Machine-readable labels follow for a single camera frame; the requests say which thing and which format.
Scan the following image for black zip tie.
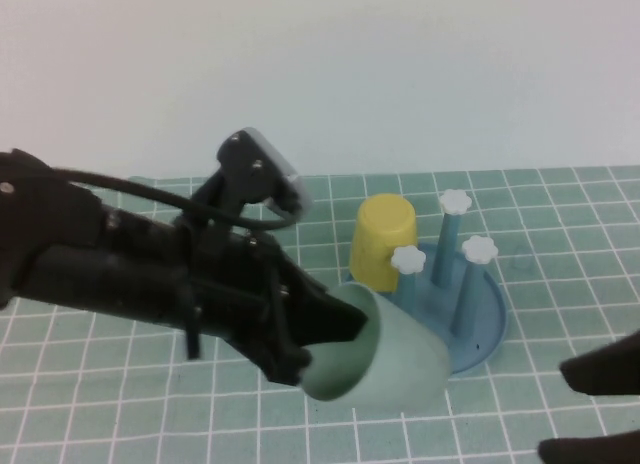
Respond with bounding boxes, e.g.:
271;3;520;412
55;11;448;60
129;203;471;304
182;276;205;363

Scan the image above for green checked tablecloth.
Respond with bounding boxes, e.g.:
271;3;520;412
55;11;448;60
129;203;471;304
0;166;640;464

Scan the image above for black left camera cable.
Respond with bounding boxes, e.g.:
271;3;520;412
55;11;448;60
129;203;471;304
62;167;301;231

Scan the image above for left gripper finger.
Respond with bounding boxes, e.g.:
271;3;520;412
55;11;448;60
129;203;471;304
268;345;315;388
289;277;372;346

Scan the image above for blue cup stand flower pegs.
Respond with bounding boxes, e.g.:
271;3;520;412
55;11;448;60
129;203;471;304
343;187;509;381

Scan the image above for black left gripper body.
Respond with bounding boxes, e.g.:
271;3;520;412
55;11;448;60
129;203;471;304
172;223;302;381

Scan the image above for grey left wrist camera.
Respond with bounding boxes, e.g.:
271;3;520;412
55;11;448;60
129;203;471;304
216;127;314;218

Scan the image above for pale green plastic cup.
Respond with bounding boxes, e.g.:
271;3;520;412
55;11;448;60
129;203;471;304
299;281;450;411

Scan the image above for yellow plastic cup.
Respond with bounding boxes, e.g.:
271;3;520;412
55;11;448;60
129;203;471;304
348;193;419;293

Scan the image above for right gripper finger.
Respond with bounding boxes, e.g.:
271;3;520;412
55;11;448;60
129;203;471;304
558;327;640;398
537;435;640;464

